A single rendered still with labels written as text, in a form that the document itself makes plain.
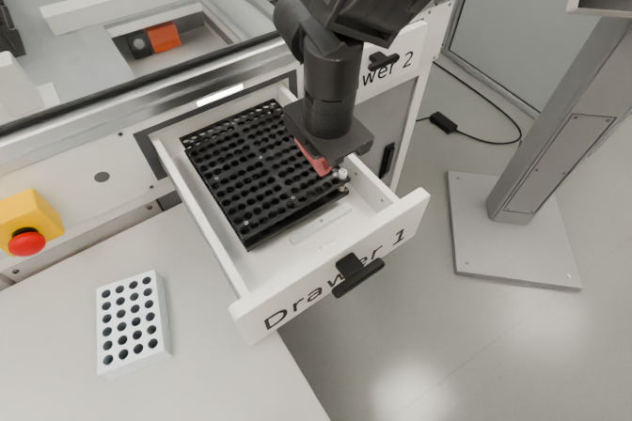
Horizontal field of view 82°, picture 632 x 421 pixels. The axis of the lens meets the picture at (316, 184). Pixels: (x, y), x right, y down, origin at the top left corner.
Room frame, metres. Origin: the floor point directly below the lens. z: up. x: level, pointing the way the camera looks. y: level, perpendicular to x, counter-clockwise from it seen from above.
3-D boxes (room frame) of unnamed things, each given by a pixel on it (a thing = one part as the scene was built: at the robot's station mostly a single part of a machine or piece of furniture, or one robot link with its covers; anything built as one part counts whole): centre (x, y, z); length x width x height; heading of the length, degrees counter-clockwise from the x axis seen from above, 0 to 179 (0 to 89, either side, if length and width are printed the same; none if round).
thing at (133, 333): (0.17, 0.26, 0.78); 0.12 x 0.08 x 0.04; 21
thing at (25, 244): (0.24, 0.39, 0.88); 0.04 x 0.03 x 0.04; 125
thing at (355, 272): (0.19, -0.04, 0.91); 0.07 x 0.04 x 0.01; 125
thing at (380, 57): (0.63, -0.12, 0.91); 0.07 x 0.04 x 0.01; 125
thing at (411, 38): (0.65, -0.11, 0.87); 0.29 x 0.02 x 0.11; 125
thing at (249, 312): (0.21, -0.03, 0.87); 0.29 x 0.02 x 0.11; 125
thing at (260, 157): (0.38, 0.08, 0.87); 0.22 x 0.18 x 0.06; 35
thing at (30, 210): (0.27, 0.41, 0.88); 0.07 x 0.05 x 0.07; 125
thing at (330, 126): (0.32, -0.01, 1.04); 0.10 x 0.07 x 0.07; 35
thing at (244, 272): (0.38, 0.09, 0.86); 0.40 x 0.26 x 0.06; 35
